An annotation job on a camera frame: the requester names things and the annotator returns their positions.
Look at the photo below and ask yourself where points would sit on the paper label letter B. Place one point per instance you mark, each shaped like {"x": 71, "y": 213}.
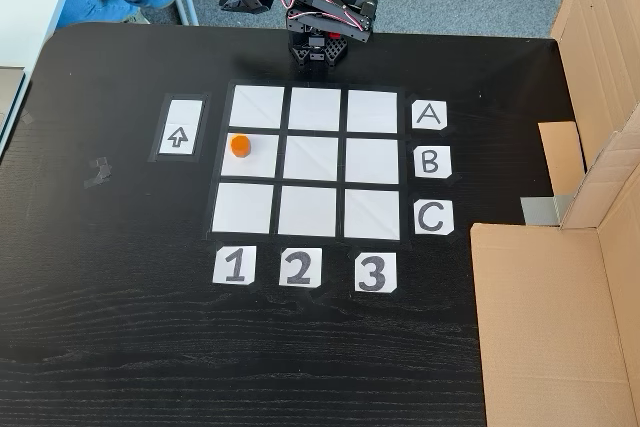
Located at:
{"x": 445, "y": 152}

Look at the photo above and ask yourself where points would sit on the paper label letter C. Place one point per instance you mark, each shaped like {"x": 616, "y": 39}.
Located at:
{"x": 447, "y": 207}

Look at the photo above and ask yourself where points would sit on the brown cardboard panel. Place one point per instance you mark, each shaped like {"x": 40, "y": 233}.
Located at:
{"x": 600, "y": 47}
{"x": 540, "y": 322}

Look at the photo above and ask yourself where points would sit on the paper label number 2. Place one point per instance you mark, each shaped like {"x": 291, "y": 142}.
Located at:
{"x": 286, "y": 279}

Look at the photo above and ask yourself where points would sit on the paper label letter A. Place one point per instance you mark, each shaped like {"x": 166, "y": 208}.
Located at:
{"x": 417, "y": 124}

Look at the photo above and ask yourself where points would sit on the white paper grid square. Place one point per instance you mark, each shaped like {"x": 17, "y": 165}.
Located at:
{"x": 371, "y": 160}
{"x": 311, "y": 158}
{"x": 262, "y": 164}
{"x": 371, "y": 214}
{"x": 256, "y": 107}
{"x": 242, "y": 208}
{"x": 372, "y": 112}
{"x": 315, "y": 109}
{"x": 307, "y": 212}

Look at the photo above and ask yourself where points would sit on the paper label number 1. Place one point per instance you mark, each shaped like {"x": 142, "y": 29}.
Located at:
{"x": 220, "y": 254}

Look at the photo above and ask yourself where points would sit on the dark tape scraps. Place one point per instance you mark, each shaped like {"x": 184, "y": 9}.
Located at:
{"x": 97, "y": 174}

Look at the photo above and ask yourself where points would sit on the grey duct tape strip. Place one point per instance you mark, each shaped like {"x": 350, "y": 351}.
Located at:
{"x": 542, "y": 209}

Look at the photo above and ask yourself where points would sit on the white arrow paper sheet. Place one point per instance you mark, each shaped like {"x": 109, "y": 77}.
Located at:
{"x": 179, "y": 114}

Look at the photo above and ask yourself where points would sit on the paper label number 3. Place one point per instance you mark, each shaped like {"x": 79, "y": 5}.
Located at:
{"x": 361, "y": 262}

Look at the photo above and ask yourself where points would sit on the round orange token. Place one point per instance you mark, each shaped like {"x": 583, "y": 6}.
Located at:
{"x": 240, "y": 145}

